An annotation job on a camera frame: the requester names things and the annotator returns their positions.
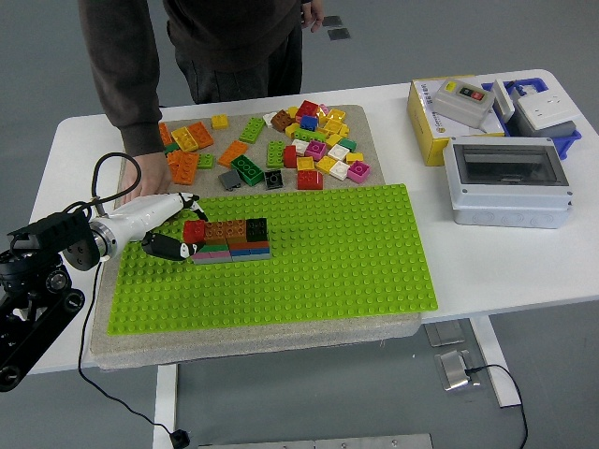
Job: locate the grey plastic box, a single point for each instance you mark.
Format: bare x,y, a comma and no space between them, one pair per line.
561,128

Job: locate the small green toy brick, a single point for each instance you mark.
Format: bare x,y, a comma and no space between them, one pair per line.
172,149

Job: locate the blue square toy brick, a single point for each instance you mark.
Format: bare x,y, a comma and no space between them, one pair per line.
309,123

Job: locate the magenta square toy brick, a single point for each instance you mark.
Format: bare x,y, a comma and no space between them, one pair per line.
315,149

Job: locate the grey enclosure with clear lid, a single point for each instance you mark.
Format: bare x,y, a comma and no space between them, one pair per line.
510,201

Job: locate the white switch plate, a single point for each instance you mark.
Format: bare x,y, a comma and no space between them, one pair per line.
503,100

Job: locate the pink square toy brick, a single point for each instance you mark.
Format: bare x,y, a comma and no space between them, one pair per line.
359,172

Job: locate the dark green long brick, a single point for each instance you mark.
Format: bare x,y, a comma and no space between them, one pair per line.
247,169

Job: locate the red-orange long toy brick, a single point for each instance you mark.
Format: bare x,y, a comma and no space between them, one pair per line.
249,245

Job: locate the grey push button switch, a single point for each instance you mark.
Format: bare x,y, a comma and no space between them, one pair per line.
456,105

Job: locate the white table leg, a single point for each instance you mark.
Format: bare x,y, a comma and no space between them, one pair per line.
496,365
166,407

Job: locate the grey square toy brick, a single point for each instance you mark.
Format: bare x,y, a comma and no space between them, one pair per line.
229,179

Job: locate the long metal base plate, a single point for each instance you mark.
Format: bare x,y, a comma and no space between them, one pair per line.
327,443

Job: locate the yellow white cardboard box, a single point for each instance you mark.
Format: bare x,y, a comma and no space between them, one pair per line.
421,131

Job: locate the blue plastic bin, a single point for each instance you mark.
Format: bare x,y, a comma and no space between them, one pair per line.
570,142

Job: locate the light green long brick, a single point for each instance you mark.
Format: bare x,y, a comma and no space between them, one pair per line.
310,135
252,130

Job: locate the black hollow toy brick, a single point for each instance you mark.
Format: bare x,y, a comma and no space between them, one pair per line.
273,179

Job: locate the small yellow toy brick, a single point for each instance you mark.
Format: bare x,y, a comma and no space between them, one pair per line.
292,129
355,157
345,129
293,111
333,140

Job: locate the dark floor plate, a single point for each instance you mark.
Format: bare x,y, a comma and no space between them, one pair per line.
333,21
339,34

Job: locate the teal green toy brick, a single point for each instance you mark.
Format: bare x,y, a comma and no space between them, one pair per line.
347,144

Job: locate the red square toy brick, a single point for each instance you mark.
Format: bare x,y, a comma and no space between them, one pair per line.
307,110
193,231

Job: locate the white square toy brick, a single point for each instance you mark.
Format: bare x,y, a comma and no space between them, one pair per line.
299,147
338,152
340,170

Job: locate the yellow long toy brick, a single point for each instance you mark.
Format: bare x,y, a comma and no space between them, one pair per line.
185,139

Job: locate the orange long toy brick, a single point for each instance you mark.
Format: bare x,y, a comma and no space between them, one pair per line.
188,168
232,153
201,134
166,135

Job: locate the metal floor socket cover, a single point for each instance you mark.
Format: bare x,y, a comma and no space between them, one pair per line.
454,372

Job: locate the small pink toy brick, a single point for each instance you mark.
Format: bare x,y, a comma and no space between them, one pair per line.
324,109

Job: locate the yellow square toy brick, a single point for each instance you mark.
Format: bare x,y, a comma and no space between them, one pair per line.
332,127
325,164
305,163
220,121

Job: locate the light green square brick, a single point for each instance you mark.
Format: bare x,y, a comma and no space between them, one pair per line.
205,161

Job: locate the green studded baseplate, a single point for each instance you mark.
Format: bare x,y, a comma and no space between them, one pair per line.
304,280

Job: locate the small white toy brick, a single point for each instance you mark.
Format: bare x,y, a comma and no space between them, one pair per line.
269,118

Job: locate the black square toy brick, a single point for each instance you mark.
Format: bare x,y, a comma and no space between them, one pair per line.
257,229

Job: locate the person's left hand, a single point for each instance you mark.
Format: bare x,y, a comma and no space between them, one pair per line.
312,14

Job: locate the person's right forearm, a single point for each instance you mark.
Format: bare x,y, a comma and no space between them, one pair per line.
131,112

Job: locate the white wall socket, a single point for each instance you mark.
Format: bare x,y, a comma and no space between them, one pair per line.
545,110

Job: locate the blue long toy brick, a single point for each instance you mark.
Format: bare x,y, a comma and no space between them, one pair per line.
251,252

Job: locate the light green toy brick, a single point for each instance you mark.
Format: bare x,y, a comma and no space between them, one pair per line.
276,154

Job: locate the yellow hollow toy brick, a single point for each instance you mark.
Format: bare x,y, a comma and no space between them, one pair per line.
336,115

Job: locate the brown square toy brick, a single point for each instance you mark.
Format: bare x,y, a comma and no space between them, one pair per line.
236,229
215,230

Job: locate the metal floor plate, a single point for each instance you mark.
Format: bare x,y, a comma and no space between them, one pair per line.
444,334

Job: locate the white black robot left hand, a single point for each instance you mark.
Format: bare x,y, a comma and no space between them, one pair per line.
140,217

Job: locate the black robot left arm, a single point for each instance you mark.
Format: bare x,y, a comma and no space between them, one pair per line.
51,234

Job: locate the grey-brown foam mat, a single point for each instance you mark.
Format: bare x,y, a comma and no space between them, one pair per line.
234,348

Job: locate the pink long toy brick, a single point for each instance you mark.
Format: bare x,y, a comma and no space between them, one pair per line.
213,255

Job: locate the person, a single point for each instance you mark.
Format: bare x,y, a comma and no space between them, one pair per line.
224,42

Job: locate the person's right hand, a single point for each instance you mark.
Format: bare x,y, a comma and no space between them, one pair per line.
150,175

